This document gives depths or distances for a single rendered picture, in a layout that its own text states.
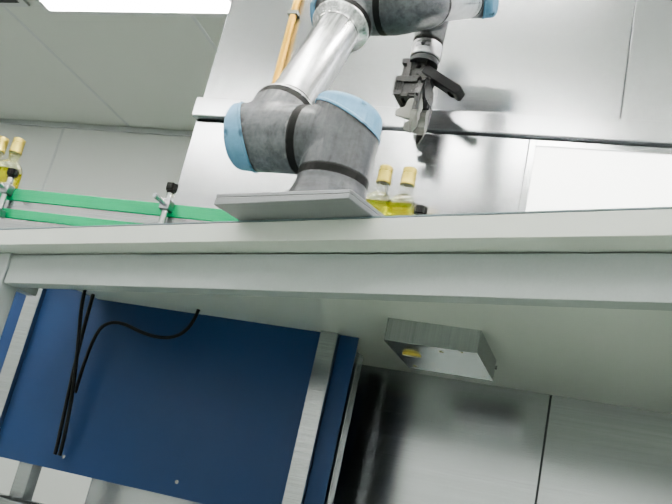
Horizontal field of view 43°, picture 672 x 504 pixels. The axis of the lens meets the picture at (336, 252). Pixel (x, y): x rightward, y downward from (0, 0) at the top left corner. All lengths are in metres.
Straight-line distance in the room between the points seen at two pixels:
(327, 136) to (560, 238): 0.46
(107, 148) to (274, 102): 5.13
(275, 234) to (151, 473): 0.78
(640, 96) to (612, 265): 1.22
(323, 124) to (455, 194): 0.81
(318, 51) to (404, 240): 0.55
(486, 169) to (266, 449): 0.86
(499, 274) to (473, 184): 1.04
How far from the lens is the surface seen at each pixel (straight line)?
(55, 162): 6.75
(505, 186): 2.12
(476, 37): 2.37
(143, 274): 1.51
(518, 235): 1.06
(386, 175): 2.03
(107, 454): 1.95
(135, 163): 6.37
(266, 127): 1.41
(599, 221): 1.03
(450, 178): 2.15
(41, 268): 1.74
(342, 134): 1.35
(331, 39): 1.63
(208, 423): 1.85
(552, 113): 2.23
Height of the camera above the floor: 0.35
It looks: 17 degrees up
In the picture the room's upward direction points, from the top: 13 degrees clockwise
